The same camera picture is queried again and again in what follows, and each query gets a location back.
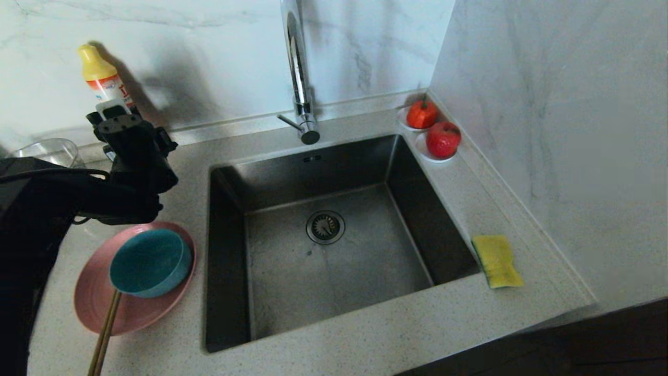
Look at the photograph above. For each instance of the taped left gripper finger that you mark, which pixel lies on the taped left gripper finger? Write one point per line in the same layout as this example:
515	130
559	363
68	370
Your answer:
98	124
166	143

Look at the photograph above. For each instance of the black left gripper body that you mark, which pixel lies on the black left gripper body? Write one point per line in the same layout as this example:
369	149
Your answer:
141	183

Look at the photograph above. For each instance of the orange detergent bottle yellow cap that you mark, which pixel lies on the orange detergent bottle yellow cap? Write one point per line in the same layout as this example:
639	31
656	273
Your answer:
102	78

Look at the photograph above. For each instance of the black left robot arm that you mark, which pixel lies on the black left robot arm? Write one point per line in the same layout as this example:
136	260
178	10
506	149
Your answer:
31	235

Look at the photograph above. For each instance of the metal sink drain strainer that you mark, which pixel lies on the metal sink drain strainer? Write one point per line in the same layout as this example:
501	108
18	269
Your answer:
325	227

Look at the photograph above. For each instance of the stainless steel sink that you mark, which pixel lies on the stainless steel sink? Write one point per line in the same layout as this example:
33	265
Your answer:
339	277

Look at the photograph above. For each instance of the yellow sponge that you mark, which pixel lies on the yellow sponge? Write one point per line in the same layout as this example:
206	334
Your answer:
498	261

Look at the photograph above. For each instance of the clear glass pot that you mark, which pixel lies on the clear glass pot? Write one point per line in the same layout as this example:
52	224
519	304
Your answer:
47	151

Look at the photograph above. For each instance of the teal blue bowl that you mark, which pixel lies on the teal blue bowl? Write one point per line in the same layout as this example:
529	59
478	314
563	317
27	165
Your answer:
151	263

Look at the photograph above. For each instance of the pink round plate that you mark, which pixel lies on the pink round plate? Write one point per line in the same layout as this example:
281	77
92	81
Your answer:
135	313

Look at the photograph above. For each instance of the chrome faucet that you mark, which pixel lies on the chrome faucet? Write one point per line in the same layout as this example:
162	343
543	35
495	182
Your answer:
300	78

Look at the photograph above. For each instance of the wooden chopstick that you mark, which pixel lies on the wooden chopstick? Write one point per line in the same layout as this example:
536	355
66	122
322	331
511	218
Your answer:
108	339
102	339

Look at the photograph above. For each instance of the small white dish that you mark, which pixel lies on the small white dish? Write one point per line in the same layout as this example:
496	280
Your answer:
424	151
402	121

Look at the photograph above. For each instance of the red tomato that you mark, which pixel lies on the red tomato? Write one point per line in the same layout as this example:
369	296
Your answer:
421	116

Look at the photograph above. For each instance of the red apple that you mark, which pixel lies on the red apple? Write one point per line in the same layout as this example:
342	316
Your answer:
443	140

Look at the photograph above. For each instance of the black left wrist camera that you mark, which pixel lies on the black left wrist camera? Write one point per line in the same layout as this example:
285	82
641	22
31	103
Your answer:
128	136

